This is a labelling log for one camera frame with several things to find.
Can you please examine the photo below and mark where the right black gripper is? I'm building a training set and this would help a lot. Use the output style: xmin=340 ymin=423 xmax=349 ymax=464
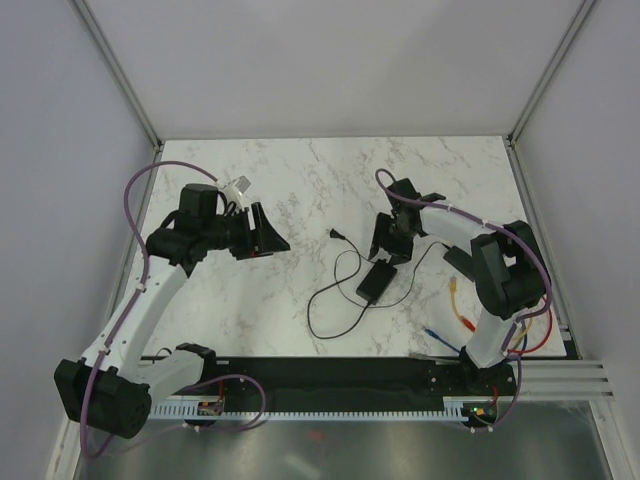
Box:
xmin=369 ymin=211 xmax=418 ymax=266

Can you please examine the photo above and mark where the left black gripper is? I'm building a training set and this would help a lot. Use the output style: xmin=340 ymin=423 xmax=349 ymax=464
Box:
xmin=202 ymin=203 xmax=289 ymax=261

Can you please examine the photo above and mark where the black power adapter with cord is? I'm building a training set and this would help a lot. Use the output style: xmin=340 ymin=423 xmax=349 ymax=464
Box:
xmin=306 ymin=229 xmax=448 ymax=341

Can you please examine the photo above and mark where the black network switch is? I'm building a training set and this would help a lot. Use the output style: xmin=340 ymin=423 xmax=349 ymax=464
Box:
xmin=443 ymin=246 xmax=475 ymax=282

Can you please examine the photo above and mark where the red ethernet cable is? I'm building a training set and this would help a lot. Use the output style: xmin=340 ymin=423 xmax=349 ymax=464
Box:
xmin=458 ymin=294 xmax=554 ymax=361

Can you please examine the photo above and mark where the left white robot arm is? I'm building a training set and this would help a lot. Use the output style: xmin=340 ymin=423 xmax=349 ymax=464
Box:
xmin=54 ymin=176 xmax=290 ymax=439

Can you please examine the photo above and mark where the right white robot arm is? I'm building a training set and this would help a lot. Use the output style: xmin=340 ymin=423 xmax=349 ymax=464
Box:
xmin=369 ymin=178 xmax=552 ymax=394

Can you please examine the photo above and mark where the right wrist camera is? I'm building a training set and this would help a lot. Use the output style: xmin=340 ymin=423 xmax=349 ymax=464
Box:
xmin=387 ymin=178 xmax=421 ymax=202

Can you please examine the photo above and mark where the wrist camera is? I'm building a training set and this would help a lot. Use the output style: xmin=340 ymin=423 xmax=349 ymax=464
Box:
xmin=222 ymin=175 xmax=251 ymax=210
xmin=387 ymin=178 xmax=421 ymax=202

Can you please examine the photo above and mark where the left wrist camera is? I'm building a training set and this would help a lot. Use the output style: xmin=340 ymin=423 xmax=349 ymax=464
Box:
xmin=222 ymin=175 xmax=251 ymax=210

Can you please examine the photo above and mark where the yellow ethernet cable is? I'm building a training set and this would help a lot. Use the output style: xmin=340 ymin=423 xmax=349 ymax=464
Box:
xmin=448 ymin=278 xmax=535 ymax=337

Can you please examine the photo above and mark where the blue ethernet cable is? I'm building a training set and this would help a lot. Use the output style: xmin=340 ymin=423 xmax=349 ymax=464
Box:
xmin=422 ymin=325 xmax=531 ymax=357

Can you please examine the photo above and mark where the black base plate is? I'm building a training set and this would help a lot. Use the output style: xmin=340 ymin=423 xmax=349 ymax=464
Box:
xmin=201 ymin=357 xmax=516 ymax=412

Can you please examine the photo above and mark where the white slotted cable duct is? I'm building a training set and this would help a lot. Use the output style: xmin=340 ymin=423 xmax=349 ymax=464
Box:
xmin=148 ymin=396 xmax=469 ymax=422

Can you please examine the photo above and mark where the aluminium front rail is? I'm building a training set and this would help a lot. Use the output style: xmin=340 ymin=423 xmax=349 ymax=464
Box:
xmin=520 ymin=359 xmax=614 ymax=401

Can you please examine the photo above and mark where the left aluminium frame post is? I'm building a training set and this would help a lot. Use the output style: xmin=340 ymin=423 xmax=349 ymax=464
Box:
xmin=69 ymin=0 xmax=166 ymax=151

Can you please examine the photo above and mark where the aluminium frame post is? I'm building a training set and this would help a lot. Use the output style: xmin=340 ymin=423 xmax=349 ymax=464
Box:
xmin=69 ymin=0 xmax=166 ymax=151
xmin=504 ymin=0 xmax=601 ymax=149

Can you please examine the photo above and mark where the right aluminium frame post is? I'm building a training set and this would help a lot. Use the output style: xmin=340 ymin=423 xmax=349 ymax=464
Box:
xmin=504 ymin=0 xmax=601 ymax=149

